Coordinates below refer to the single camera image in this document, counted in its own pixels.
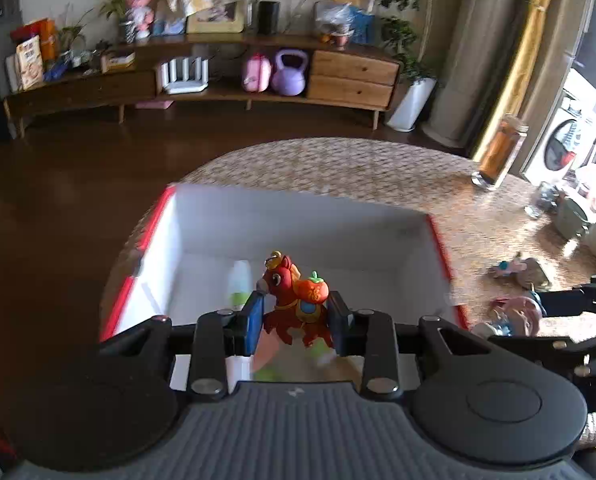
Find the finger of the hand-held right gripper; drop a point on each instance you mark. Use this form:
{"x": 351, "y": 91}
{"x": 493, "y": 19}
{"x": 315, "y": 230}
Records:
{"x": 538, "y": 347}
{"x": 542, "y": 304}

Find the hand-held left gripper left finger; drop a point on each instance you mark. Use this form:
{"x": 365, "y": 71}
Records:
{"x": 255, "y": 322}

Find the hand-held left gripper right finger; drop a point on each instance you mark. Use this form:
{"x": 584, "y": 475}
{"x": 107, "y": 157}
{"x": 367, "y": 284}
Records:
{"x": 337, "y": 322}

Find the pink and blue doll figure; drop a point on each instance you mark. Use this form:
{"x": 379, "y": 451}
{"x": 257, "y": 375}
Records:
{"x": 515, "y": 312}

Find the red horse toy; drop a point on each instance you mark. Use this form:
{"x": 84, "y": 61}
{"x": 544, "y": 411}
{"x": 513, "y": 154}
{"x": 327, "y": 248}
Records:
{"x": 293, "y": 300}

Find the red and white cardboard box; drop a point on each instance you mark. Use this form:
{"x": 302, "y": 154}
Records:
{"x": 288, "y": 220}

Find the small blue white figure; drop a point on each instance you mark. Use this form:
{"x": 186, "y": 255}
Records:
{"x": 505, "y": 269}

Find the clear glass jar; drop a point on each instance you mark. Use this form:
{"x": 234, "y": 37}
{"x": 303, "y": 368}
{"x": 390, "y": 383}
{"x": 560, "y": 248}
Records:
{"x": 540, "y": 202}

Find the glass bottle with brown liquid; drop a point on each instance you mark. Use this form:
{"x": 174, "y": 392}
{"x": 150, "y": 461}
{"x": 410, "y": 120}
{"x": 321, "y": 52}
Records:
{"x": 498, "y": 155}

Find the white washing machine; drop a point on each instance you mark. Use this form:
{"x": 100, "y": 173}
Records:
{"x": 563, "y": 140}

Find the white planter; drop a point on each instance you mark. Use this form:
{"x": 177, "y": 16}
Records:
{"x": 410, "y": 105}

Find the wooden cabinet drawer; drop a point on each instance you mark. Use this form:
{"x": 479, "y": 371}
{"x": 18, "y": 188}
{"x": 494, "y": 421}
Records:
{"x": 350, "y": 92}
{"x": 353, "y": 67}

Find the pink book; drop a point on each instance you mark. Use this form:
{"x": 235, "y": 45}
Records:
{"x": 154, "y": 104}

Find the yellow curtain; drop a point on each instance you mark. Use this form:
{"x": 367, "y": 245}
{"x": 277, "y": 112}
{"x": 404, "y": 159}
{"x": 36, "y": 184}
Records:
{"x": 523, "y": 60}

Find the purple kettlebell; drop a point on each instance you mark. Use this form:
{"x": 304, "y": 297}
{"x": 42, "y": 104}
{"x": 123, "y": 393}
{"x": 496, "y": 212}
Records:
{"x": 288, "y": 77}

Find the pink kettlebell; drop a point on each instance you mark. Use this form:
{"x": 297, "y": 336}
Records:
{"x": 256, "y": 74}

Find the white router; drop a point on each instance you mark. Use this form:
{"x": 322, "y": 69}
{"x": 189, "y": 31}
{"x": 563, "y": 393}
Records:
{"x": 183, "y": 80}

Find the beige curtain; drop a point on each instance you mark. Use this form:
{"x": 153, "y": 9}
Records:
{"x": 473, "y": 50}

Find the wooden tv cabinet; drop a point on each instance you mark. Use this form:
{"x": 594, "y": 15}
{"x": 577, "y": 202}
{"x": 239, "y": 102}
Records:
{"x": 88, "y": 90}

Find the small wooden tissue box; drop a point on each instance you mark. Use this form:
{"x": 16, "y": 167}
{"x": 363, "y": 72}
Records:
{"x": 118, "y": 62}

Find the blue bag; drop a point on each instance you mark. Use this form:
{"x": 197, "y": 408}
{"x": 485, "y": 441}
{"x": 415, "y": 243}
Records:
{"x": 365, "y": 27}

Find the clear plastic bag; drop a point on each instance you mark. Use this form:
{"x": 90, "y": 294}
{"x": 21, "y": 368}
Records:
{"x": 334, "y": 20}

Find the black cylinder speaker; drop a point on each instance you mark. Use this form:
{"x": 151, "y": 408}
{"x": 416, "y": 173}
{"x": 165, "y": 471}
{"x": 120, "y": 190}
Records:
{"x": 269, "y": 17}

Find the small potted plant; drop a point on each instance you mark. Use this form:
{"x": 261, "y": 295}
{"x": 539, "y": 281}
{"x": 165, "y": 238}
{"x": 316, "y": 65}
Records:
{"x": 118, "y": 17}

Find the pink doll ornament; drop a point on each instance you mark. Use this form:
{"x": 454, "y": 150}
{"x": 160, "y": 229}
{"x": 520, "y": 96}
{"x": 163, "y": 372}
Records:
{"x": 139, "y": 7}

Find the snack bag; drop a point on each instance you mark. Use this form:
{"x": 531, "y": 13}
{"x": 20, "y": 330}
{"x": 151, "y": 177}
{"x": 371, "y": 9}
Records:
{"x": 29, "y": 62}

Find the orange box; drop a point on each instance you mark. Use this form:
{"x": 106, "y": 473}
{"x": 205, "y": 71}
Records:
{"x": 40, "y": 37}

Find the picture frame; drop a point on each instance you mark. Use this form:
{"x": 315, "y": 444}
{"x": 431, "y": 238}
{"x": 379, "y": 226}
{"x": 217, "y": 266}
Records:
{"x": 215, "y": 20}

